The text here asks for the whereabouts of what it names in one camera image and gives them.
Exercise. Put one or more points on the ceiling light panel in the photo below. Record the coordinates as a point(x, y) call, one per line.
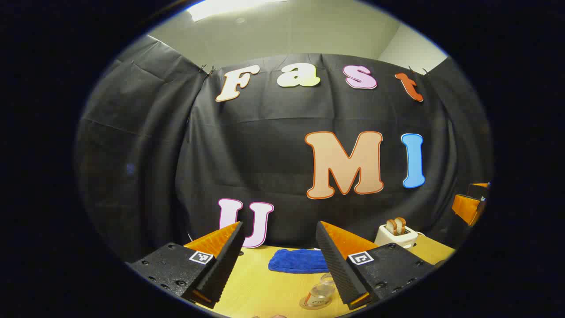
point(229, 8)

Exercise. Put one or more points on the black backdrop cloth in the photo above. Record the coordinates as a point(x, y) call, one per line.
point(265, 154)

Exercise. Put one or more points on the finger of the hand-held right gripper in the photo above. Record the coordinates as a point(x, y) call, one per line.
point(479, 190)
point(467, 208)

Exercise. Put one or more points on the toast bread slice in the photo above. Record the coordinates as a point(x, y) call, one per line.
point(390, 226)
point(401, 224)

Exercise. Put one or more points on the white toaster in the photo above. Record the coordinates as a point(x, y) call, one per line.
point(395, 238)

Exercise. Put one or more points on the blue folded towel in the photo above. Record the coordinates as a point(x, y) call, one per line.
point(295, 260)

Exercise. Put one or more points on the clear water bottle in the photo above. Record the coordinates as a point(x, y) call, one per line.
point(321, 291)

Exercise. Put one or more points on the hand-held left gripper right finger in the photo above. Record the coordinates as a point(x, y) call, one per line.
point(335, 269)

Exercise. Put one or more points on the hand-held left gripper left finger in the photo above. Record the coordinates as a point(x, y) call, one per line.
point(225, 265)

